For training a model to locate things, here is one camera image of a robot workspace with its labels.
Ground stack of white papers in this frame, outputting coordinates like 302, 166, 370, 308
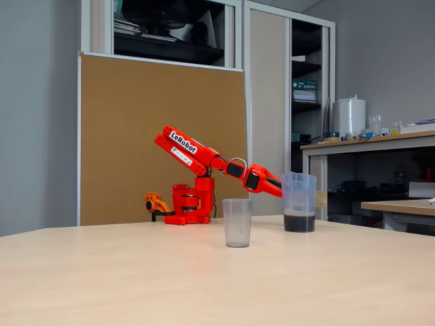
113, 18, 141, 36
292, 89, 319, 104

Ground grey metal storage cabinet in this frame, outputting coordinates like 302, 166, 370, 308
80, 0, 244, 72
243, 0, 336, 220

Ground white cylindrical canister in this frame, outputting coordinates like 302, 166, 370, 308
332, 94, 367, 139

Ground orange table clamp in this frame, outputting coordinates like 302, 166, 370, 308
143, 192, 176, 223

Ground wooden-top workbench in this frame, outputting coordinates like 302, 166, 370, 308
300, 130, 435, 221

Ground clear drinking glass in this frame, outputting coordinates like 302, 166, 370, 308
368, 114, 383, 136

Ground black plastic equipment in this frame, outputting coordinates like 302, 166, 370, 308
121, 0, 205, 35

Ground green books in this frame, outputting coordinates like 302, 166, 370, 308
292, 79, 317, 91

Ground clear plastic cup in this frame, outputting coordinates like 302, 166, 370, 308
222, 198, 253, 249

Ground white paper sheet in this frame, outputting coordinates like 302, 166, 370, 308
169, 10, 218, 49

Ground wooden-top side table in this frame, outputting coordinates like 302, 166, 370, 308
360, 198, 435, 235

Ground white flat box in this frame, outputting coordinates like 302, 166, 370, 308
400, 122, 435, 135

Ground brown cork pin board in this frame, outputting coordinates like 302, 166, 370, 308
77, 51, 251, 227

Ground white storage box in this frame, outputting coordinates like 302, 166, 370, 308
408, 181, 435, 199

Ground translucent plastic measuring pitcher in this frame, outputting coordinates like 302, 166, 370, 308
280, 171, 328, 234

